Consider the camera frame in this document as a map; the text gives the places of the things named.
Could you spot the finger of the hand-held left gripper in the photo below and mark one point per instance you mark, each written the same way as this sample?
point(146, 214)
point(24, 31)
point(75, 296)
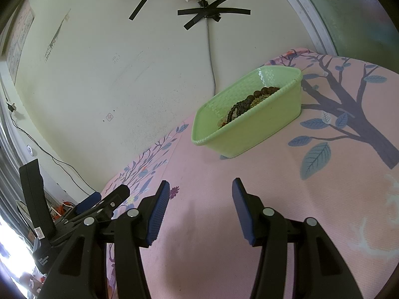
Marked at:
point(118, 194)
point(89, 202)

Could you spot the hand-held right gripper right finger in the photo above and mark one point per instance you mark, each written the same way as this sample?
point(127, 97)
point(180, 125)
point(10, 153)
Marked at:
point(244, 215)

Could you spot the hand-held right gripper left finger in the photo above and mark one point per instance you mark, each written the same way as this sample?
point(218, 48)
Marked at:
point(159, 211)

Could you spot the green plastic basket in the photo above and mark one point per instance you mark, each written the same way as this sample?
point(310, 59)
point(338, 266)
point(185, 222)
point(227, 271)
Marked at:
point(265, 121)

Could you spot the pink floral blanket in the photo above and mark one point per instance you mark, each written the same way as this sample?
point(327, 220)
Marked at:
point(218, 193)

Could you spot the grey ribbed panel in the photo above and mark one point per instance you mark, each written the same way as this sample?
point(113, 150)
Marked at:
point(9, 177)

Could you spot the short black tape strip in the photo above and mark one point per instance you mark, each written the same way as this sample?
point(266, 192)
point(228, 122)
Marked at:
point(217, 18)

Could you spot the green door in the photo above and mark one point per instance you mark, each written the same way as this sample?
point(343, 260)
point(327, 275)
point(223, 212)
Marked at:
point(352, 15)

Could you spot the round white wall fixture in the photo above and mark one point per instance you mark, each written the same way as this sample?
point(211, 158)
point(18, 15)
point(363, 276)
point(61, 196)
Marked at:
point(30, 150)

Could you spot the small wall sticker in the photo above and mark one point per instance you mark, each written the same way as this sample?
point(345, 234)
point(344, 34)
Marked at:
point(109, 117)

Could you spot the white wall paper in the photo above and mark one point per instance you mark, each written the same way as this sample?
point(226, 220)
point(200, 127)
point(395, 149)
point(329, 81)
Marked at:
point(21, 37)

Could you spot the white door frame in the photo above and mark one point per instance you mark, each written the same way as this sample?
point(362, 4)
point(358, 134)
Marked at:
point(311, 28)

